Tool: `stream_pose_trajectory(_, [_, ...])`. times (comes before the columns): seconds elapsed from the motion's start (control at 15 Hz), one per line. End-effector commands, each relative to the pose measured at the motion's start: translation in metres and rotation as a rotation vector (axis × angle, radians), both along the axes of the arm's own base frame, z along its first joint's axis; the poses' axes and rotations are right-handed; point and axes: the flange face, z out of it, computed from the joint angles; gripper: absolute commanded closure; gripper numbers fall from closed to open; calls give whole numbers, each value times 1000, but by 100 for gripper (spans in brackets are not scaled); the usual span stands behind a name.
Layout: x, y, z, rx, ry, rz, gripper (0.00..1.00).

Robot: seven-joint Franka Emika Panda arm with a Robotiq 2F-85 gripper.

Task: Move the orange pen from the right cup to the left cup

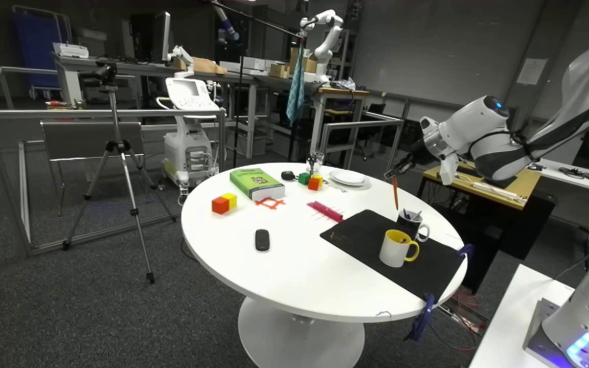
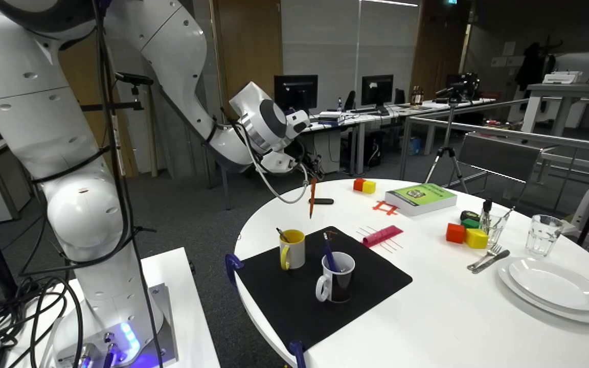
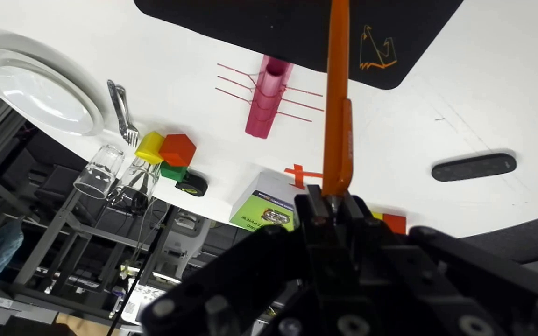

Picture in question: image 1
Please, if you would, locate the metal frame enclosure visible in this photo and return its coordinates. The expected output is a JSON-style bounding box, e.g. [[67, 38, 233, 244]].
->
[[0, 63, 229, 257]]

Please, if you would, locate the wooden shelf table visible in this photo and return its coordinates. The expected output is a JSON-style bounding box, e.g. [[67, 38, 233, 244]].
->
[[310, 82, 373, 160]]

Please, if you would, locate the small white plate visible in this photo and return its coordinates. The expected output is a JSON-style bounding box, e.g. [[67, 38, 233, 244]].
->
[[332, 169, 368, 186]]

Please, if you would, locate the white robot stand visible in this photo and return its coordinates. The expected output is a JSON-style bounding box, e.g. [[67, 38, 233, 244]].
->
[[466, 263, 576, 368]]

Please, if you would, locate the orange frame-shaped piece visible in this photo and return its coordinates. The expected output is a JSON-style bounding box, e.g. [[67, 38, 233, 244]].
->
[[254, 196, 287, 211]]

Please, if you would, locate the black computer mouse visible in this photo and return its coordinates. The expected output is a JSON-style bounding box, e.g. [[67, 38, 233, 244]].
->
[[254, 226, 272, 253]]

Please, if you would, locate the blue trolley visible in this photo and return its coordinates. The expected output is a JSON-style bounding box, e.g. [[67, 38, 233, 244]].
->
[[11, 3, 74, 93]]

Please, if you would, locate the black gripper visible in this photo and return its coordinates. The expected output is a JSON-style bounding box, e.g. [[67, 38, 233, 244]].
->
[[385, 138, 445, 181]]

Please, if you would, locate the cardboard box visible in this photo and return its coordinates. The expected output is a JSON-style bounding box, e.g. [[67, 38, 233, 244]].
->
[[269, 59, 295, 82], [188, 56, 229, 77]]

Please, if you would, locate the white mug yellow interior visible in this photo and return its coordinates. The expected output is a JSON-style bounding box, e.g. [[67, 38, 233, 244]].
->
[[377, 226, 421, 270]]

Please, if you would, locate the background workbench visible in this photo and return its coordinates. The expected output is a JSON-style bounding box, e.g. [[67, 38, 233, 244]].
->
[[53, 56, 290, 165]]

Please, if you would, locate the dark and white mug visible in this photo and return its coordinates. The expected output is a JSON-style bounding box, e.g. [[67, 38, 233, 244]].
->
[[394, 207, 433, 246]]

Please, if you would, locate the pink comb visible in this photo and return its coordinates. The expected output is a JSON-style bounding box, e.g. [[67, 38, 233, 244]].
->
[[306, 200, 346, 225]]

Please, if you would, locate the tall clear glass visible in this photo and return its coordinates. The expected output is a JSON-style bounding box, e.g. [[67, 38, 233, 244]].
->
[[304, 153, 327, 177]]

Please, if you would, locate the black boom stand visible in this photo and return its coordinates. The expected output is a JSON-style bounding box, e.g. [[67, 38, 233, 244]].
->
[[209, 0, 302, 169]]

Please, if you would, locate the grey robot mounting plate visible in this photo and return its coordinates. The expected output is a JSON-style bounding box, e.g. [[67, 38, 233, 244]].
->
[[521, 296, 589, 368]]

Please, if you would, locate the black table mat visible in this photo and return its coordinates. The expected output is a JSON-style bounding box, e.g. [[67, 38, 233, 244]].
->
[[320, 207, 466, 302]]

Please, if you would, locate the grey panel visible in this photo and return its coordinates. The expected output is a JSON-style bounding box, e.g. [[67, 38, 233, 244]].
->
[[39, 121, 145, 165]]

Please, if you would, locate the metal railing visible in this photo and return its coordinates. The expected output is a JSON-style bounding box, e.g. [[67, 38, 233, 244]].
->
[[317, 90, 414, 180]]

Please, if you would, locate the green book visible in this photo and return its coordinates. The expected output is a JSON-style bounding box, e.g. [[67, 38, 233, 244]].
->
[[227, 165, 288, 204]]

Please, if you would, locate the white machine on cart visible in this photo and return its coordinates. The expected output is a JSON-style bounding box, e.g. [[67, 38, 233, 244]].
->
[[153, 76, 223, 189]]

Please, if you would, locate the white paper sheet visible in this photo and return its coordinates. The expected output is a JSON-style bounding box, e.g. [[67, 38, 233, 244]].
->
[[516, 57, 550, 87]]

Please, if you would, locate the stack of white plates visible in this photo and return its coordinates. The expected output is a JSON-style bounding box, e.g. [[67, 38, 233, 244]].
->
[[325, 169, 373, 189]]

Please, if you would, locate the black tripod camera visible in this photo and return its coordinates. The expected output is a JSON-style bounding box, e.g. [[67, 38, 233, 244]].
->
[[90, 59, 120, 87]]

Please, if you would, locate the orange cube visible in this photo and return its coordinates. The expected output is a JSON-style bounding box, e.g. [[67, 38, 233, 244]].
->
[[210, 194, 232, 217]]

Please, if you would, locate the teal hanging cloth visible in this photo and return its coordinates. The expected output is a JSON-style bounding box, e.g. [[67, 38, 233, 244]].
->
[[284, 46, 310, 127]]

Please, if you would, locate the wooden top side table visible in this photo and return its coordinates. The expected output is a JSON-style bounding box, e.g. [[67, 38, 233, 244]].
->
[[421, 162, 545, 213]]

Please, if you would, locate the white bench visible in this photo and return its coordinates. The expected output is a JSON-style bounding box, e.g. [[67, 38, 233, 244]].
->
[[529, 158, 589, 200]]

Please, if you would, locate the white table pedestal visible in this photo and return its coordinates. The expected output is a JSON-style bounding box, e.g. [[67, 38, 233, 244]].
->
[[235, 296, 368, 368]]

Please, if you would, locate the grey camera tripod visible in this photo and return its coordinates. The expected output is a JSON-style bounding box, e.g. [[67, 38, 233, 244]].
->
[[61, 84, 179, 287]]

